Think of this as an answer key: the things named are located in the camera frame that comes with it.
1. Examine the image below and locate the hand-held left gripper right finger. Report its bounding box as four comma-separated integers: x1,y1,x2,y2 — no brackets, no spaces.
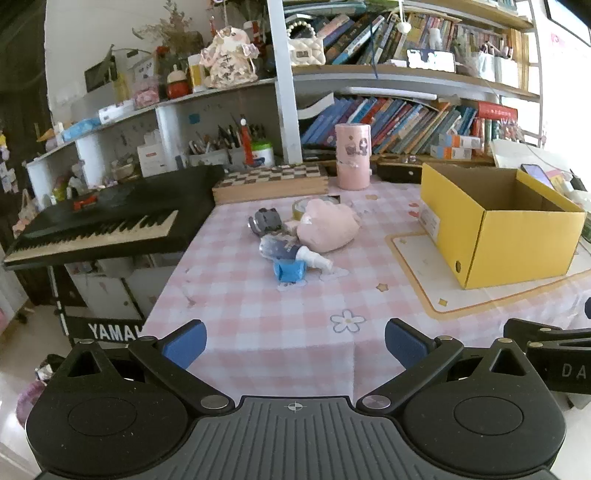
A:
358,318,544,413

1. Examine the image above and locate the flat white box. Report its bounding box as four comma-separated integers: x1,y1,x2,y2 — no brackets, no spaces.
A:
98,102,136,124

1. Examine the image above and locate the pink cylindrical canister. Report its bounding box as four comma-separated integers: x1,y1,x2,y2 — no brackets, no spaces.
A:
334,123,373,190

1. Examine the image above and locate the white bookshelf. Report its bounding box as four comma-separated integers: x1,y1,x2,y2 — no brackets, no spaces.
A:
25,0,546,195

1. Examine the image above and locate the row of shelved books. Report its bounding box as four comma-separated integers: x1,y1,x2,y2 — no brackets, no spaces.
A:
318,11,513,65

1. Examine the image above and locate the orange and white medicine box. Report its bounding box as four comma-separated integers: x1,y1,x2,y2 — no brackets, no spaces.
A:
445,134,483,149
429,144,474,161

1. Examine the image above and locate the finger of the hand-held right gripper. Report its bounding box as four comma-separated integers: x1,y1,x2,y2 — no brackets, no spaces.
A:
503,318,564,345

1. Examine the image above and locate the yellow cardboard box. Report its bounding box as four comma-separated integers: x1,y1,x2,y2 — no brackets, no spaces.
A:
418,162,586,291

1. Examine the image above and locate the small digital screen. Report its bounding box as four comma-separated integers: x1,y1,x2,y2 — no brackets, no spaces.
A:
406,48,455,73

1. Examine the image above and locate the dark wooden tray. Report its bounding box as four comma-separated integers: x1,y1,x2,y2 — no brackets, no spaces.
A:
375,154,426,184

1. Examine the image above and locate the spray bottle with white nozzle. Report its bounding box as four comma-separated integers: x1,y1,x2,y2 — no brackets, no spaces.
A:
259,234,334,273

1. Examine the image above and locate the dark brown door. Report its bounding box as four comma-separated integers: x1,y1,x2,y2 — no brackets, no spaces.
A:
0,28,54,241

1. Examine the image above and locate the pile of papers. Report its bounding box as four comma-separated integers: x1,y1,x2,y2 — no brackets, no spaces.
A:
489,138,546,169

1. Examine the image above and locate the white cabinet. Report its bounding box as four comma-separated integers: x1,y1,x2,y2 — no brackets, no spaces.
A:
69,258,185,319

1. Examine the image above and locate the desktop with pink checked tablecloth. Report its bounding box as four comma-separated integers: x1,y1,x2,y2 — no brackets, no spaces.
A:
141,173,591,402

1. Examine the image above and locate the bunch of pens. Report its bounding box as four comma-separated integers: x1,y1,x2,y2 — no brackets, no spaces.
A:
187,115,245,153

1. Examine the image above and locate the white box with red label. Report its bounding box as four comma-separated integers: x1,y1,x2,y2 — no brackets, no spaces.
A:
137,143,166,178

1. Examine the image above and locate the pink gift box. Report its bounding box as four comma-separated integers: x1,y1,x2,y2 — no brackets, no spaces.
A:
133,85,160,109

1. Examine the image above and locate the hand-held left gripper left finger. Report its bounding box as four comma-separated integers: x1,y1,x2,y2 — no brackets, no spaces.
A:
51,318,232,414

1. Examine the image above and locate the window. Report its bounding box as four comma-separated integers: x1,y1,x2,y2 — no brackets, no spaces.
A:
542,0,591,47

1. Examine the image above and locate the orange red bottle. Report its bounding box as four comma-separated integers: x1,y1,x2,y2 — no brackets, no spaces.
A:
240,119,254,166

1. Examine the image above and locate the white jar with green lid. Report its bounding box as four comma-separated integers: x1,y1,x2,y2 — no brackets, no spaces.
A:
250,141,275,168

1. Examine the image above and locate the grey pen holder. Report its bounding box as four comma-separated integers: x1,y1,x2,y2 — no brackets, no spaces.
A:
188,148,245,168

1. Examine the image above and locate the yellow and white box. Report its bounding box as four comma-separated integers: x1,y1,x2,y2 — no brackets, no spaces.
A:
187,53,207,92

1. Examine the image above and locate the dried flower bunch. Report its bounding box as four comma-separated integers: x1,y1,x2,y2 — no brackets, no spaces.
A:
131,0,204,56

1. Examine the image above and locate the blue tissue pack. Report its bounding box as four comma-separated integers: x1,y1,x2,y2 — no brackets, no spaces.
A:
60,117,102,141

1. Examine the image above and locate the yellow tape roll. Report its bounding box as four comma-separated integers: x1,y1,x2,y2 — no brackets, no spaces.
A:
292,195,342,221

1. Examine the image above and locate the black electronic keyboard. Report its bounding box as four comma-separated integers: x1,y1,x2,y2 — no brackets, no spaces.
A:
2,165,227,271

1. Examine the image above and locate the grey toy car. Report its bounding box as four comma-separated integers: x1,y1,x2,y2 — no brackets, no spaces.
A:
248,208,282,236

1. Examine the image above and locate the pink plush toy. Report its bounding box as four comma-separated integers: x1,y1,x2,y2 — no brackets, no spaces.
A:
295,198,361,253

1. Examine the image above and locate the wooden chessboard box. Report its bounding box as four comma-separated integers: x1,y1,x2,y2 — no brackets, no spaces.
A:
212,162,329,205

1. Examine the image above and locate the red and white figurine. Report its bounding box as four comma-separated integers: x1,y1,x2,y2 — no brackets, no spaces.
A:
165,65,190,99

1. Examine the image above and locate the smartphone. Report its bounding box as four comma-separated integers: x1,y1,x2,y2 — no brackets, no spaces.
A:
521,164,555,190

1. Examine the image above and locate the floral patterned bag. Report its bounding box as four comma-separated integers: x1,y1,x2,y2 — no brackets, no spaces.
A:
199,25,259,89

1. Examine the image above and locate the row of slanted books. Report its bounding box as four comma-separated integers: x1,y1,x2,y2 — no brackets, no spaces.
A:
300,95,525,155

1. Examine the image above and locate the black picture frame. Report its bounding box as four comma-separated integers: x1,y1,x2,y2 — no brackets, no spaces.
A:
84,58,118,93

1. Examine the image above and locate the white quilted handbag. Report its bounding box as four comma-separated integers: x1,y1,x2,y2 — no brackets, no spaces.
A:
287,18,326,66

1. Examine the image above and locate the white paper bag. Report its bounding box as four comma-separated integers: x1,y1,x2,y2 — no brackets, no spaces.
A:
475,48,520,84

